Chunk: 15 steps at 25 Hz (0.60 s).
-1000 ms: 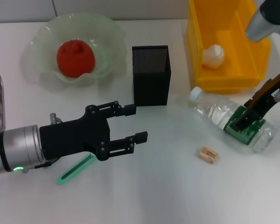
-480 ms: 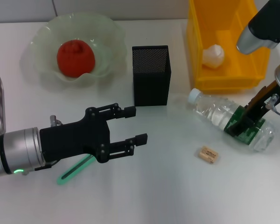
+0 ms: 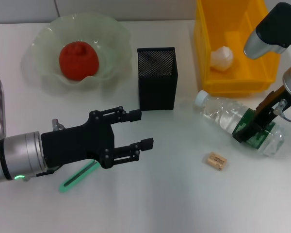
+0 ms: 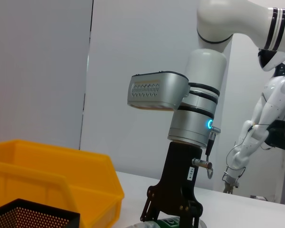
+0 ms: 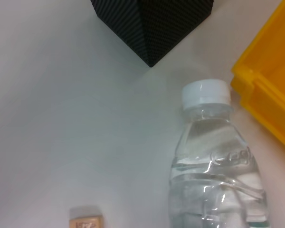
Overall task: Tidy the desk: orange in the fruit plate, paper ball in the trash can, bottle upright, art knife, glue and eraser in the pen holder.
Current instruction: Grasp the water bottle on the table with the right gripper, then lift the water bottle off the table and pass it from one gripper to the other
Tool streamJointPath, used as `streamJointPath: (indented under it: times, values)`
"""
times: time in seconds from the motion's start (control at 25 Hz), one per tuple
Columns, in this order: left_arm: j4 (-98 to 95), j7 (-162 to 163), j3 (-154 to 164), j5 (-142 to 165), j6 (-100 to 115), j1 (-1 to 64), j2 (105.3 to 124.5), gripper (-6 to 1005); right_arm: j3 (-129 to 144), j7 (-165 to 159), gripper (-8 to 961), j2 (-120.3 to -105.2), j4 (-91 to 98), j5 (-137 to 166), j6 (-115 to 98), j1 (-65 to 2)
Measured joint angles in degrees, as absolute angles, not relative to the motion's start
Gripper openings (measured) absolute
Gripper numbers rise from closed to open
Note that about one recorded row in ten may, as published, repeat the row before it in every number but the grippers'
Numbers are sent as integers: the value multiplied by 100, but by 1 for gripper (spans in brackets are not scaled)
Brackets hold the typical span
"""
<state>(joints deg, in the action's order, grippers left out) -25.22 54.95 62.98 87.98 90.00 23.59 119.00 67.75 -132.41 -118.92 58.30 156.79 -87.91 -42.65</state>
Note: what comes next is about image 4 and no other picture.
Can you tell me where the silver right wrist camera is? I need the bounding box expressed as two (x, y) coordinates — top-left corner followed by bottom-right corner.
(127, 70), (190, 112)

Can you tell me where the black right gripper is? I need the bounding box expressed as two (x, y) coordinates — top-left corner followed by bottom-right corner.
(139, 141), (204, 228)

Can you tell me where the clear green-label water bottle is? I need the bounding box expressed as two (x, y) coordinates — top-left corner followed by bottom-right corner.
(125, 217), (206, 228)

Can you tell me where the black mesh pen holder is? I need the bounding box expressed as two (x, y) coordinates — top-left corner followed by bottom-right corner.
(0, 198), (81, 228)

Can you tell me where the white black humanoid robot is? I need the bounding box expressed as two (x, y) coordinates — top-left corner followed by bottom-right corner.
(222, 48), (285, 194)

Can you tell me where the yellow plastic bin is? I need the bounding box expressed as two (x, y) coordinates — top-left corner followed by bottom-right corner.
(0, 139), (125, 228)

